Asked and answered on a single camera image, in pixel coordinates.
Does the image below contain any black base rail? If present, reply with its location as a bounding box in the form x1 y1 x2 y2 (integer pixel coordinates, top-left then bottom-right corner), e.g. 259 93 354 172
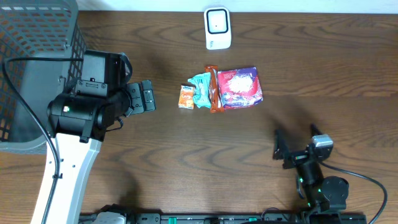
79 212 368 224

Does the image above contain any orange Kleenex tissue pack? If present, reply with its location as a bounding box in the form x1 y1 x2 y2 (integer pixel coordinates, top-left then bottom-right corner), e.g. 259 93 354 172
178 85 195 110

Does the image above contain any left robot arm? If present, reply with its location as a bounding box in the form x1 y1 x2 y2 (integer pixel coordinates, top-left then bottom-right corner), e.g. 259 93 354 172
31 50 156 223

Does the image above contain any red snack bar wrapper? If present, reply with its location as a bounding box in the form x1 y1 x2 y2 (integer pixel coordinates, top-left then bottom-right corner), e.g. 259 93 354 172
205 65 224 113

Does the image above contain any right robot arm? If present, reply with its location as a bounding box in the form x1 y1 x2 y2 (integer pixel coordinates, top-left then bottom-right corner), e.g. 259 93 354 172
273 124 349 223

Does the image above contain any grey plastic mesh basket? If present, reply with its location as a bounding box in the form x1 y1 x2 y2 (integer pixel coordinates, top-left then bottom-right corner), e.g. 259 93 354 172
1 0 86 154

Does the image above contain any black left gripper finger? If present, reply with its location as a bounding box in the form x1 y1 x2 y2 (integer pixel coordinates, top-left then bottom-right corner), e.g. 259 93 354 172
141 80 156 111
126 83 144 116

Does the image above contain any red purple pad packet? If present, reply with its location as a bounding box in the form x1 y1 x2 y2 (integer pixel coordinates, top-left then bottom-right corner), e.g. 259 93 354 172
217 67 263 110

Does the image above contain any white barcode scanner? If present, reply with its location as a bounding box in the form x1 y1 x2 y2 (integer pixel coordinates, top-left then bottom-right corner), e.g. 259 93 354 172
203 7 232 50

